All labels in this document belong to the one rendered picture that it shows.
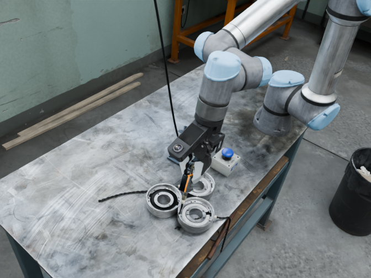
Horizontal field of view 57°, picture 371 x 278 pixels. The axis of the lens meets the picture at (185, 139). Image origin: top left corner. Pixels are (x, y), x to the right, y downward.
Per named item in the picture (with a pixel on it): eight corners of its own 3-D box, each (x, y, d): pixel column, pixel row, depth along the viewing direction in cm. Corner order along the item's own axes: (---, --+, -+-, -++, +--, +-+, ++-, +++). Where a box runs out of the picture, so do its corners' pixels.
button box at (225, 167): (227, 177, 114) (229, 167, 111) (210, 166, 117) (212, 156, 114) (239, 165, 119) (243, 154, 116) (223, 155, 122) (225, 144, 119)
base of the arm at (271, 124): (264, 108, 147) (270, 89, 141) (296, 124, 141) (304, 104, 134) (246, 124, 137) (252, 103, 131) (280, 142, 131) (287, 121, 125)
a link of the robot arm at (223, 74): (252, 61, 76) (224, 65, 71) (238, 103, 83) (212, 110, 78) (228, 47, 81) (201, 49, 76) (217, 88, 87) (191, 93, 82)
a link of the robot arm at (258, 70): (247, 44, 90) (217, 48, 84) (280, 64, 84) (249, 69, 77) (238, 71, 95) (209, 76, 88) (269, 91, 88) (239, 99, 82)
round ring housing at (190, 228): (176, 235, 96) (178, 226, 93) (176, 204, 104) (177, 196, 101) (214, 236, 97) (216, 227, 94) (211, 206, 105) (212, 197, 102)
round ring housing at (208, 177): (212, 180, 113) (214, 171, 110) (214, 206, 105) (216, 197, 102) (180, 177, 112) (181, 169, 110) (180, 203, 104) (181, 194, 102)
